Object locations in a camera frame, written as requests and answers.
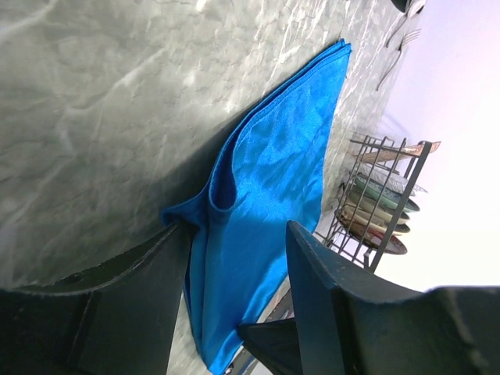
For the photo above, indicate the silver spoon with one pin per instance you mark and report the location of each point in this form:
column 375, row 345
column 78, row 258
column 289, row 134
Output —
column 409, row 9

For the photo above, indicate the green plate in rack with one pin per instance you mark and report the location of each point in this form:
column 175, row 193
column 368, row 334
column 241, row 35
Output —
column 379, row 190

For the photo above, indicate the black wire dish rack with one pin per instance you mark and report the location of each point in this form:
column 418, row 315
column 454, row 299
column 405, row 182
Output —
column 358, row 243

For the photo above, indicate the silver fork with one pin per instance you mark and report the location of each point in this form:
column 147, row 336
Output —
column 406, row 40

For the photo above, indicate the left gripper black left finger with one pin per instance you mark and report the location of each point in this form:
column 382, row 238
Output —
column 115, row 318

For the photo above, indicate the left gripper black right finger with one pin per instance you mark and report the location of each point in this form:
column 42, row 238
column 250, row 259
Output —
column 350, row 321

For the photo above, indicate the blue cloth napkin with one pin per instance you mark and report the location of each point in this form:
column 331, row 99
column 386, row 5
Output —
column 268, row 172

